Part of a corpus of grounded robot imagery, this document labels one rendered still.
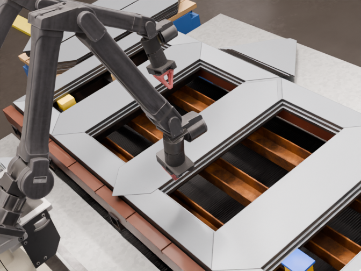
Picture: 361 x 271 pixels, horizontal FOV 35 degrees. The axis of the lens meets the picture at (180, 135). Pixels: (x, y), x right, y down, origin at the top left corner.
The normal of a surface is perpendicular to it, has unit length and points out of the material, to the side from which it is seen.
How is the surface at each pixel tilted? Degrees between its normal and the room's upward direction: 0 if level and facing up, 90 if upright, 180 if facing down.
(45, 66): 82
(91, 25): 84
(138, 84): 85
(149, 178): 0
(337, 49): 0
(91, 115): 0
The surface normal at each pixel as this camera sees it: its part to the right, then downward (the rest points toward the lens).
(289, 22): -0.20, -0.75
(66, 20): 0.58, 0.33
